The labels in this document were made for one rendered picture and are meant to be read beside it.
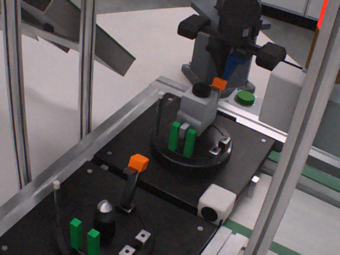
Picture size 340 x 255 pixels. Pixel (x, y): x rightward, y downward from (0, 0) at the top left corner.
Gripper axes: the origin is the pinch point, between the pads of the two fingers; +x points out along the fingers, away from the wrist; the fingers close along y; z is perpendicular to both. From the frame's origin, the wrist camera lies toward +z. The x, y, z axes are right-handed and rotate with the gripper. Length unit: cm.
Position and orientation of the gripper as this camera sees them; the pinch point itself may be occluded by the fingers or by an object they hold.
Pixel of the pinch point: (226, 66)
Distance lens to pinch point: 84.4
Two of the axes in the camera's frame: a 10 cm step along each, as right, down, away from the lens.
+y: -8.5, -3.9, 3.4
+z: 5.1, -4.7, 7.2
